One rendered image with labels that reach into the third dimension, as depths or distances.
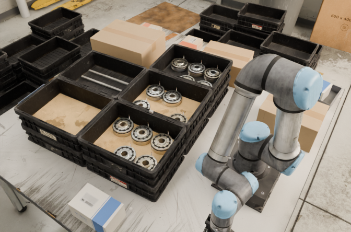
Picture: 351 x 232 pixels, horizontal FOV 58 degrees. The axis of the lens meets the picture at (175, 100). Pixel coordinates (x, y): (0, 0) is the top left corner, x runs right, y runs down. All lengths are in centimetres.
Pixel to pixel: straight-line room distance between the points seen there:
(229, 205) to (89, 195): 65
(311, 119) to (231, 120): 73
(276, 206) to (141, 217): 59
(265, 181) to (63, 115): 104
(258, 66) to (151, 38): 122
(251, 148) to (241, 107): 33
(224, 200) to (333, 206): 157
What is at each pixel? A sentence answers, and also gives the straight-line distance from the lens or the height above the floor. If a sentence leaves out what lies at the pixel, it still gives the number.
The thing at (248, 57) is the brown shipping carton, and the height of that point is 86.
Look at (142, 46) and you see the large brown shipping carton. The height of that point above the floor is 90.
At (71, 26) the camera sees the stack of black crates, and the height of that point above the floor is 53.
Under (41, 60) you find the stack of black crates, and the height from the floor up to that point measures 49.
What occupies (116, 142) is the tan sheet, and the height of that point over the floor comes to 83.
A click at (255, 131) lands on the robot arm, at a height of 103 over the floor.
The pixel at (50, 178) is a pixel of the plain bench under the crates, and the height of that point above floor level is 70.
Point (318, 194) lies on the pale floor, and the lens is 255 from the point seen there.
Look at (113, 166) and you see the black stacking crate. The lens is 145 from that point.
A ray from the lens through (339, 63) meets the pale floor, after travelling 388.
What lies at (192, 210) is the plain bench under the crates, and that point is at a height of 70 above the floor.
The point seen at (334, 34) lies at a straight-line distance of 410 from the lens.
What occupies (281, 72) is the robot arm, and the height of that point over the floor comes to 143.
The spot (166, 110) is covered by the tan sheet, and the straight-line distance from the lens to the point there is 168.
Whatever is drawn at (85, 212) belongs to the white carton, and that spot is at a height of 79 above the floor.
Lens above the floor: 199
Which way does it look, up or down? 42 degrees down
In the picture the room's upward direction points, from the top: straight up
